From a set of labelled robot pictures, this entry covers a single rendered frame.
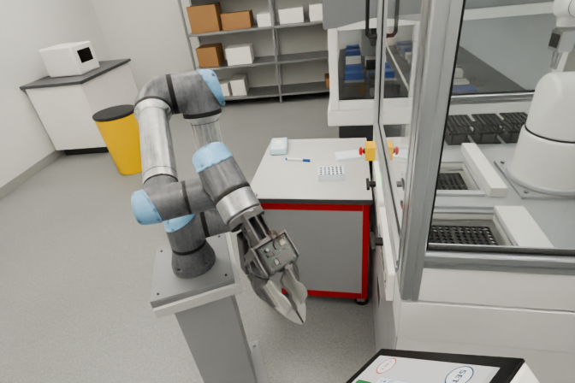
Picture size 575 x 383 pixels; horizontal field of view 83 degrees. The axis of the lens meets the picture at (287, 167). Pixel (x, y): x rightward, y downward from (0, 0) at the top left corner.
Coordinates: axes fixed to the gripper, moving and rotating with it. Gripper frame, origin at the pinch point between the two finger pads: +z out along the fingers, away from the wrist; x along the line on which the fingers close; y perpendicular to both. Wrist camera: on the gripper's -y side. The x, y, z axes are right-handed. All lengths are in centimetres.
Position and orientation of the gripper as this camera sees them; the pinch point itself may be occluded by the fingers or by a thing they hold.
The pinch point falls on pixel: (297, 316)
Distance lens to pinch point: 63.7
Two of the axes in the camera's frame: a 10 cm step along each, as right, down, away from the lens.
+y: 3.0, -4.4, -8.5
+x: 8.0, -3.7, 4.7
